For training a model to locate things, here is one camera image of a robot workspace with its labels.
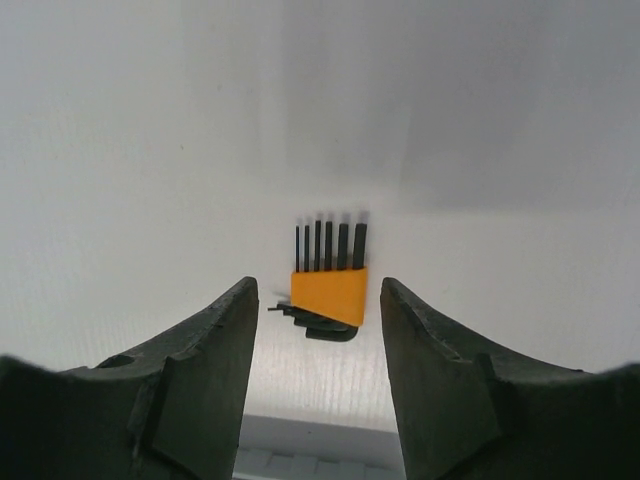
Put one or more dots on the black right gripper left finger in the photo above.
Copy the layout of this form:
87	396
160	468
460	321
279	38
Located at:
169	408

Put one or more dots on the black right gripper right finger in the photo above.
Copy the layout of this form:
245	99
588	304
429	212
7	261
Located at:
469	408

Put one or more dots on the grey plastic tool case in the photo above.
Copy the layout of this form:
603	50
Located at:
272	448

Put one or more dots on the orange hex key set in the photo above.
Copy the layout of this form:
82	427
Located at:
328	285

